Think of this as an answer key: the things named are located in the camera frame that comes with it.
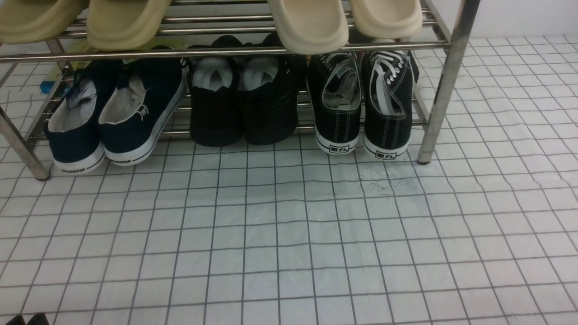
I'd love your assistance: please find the black canvas sneaker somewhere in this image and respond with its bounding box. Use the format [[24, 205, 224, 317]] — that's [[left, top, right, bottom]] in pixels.
[[360, 50, 415, 161], [306, 53, 363, 155]]

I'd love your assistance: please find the silver metal shoe rack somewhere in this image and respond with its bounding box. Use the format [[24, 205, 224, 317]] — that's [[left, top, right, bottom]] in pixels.
[[1, 0, 480, 181]]

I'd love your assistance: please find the black mesh shoe right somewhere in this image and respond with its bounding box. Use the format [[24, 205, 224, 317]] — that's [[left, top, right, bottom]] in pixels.
[[239, 54, 306, 146]]

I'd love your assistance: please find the black mesh shoe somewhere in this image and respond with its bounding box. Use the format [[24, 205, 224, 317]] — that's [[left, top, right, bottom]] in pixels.
[[186, 57, 244, 147], [239, 54, 306, 146]]

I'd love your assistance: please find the black mesh shoe left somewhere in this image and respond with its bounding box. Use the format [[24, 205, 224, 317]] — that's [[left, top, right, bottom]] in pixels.
[[186, 57, 244, 147]]

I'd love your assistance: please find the cream slipper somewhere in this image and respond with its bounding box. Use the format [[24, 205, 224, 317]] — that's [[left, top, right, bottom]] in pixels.
[[267, 0, 349, 54], [349, 0, 423, 39]]

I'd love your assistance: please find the black orange printed box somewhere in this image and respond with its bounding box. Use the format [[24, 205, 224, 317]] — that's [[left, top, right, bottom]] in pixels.
[[349, 29, 420, 83]]

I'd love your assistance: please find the navy canvas shoe right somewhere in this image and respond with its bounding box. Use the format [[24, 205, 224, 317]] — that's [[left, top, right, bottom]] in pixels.
[[97, 58, 186, 166]]

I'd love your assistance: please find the navy canvas shoe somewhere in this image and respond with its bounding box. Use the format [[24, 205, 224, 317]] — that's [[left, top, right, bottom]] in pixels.
[[97, 58, 186, 166], [45, 60, 123, 175]]

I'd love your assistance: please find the cream slipper far right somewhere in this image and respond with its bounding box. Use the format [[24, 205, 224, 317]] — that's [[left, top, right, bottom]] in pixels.
[[349, 0, 423, 39]]

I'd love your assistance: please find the navy canvas shoe left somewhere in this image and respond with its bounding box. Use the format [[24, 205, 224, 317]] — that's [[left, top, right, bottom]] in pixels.
[[45, 60, 123, 175]]

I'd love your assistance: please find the beige slipper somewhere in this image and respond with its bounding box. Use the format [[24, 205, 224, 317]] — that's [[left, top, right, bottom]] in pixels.
[[0, 0, 89, 45], [86, 0, 171, 50]]

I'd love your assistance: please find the black object bottom left corner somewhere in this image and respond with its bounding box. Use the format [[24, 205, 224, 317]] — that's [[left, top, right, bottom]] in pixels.
[[5, 313, 50, 325]]

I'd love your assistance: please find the beige slipper far left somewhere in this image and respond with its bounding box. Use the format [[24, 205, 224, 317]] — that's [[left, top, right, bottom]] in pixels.
[[0, 0, 89, 45]]

